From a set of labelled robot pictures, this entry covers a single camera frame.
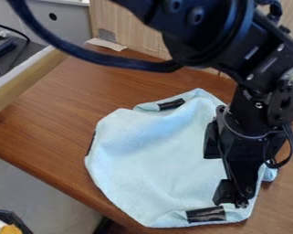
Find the white paper scrap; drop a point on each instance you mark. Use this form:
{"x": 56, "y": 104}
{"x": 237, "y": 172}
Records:
{"x": 107, "y": 44}

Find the black bin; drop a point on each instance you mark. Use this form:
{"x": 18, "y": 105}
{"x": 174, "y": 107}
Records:
{"x": 10, "y": 217}

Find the light wooden board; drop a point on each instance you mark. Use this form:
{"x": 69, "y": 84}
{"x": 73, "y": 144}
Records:
{"x": 128, "y": 27}

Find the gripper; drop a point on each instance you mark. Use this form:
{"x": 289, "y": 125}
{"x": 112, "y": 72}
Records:
{"x": 244, "y": 149}

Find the light blue cloth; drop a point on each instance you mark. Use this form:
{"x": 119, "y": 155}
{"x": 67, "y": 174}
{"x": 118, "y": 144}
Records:
{"x": 152, "y": 158}

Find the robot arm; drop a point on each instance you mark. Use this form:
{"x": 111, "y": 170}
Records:
{"x": 201, "y": 24}

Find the white cabinet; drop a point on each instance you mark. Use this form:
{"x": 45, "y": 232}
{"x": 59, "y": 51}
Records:
{"x": 71, "y": 27}

